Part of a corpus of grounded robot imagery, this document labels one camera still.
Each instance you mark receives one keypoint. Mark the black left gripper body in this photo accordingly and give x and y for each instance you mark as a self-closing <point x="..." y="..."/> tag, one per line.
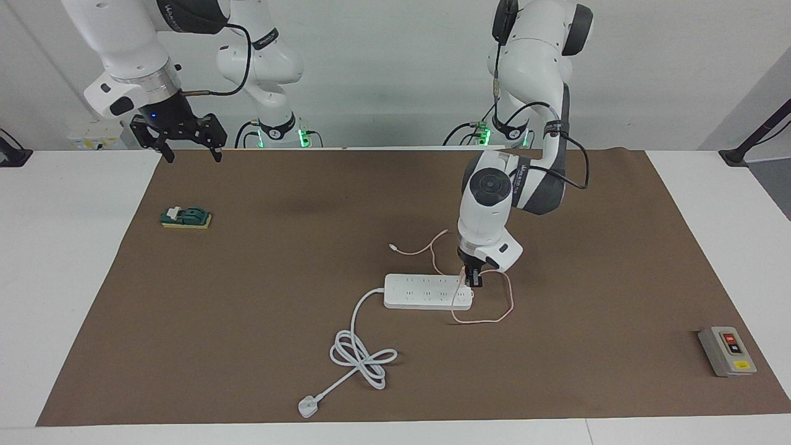
<point x="473" y="266"/>

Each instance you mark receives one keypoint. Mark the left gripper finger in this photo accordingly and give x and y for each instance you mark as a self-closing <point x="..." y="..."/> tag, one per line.
<point x="479" y="281"/>
<point x="468" y="278"/>

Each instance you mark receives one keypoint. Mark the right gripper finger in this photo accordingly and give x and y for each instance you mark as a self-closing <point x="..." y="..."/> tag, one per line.
<point x="167" y="151"/>
<point x="216" y="153"/>

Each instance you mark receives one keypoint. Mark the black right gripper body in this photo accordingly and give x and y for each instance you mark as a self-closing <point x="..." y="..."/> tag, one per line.
<point x="173" y="127"/>

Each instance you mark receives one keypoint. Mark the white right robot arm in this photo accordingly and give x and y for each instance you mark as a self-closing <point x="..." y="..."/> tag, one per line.
<point x="123" y="37"/>

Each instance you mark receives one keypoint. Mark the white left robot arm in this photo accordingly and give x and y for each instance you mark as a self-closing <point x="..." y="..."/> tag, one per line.
<point x="488" y="216"/>

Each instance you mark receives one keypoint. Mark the white power strip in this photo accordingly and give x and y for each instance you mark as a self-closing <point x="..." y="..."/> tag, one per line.
<point x="420" y="292"/>

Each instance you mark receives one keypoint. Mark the brown table mat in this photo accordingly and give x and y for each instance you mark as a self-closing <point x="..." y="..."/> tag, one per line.
<point x="494" y="371"/>

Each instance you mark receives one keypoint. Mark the black small stand clamp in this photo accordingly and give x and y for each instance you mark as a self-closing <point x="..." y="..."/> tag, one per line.
<point x="15" y="157"/>

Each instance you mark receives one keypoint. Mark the black angled stand clamp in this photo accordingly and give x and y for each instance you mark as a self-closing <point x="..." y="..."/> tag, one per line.
<point x="735" y="157"/>

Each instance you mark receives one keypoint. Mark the green knife switch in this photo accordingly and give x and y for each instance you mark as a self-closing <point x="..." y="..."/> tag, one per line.
<point x="191" y="216"/>

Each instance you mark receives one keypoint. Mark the white wall outlet box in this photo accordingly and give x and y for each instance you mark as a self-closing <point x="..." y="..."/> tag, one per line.
<point x="93" y="139"/>

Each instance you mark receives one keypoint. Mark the grey on-off switch box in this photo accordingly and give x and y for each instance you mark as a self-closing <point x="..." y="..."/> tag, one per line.
<point x="726" y="352"/>

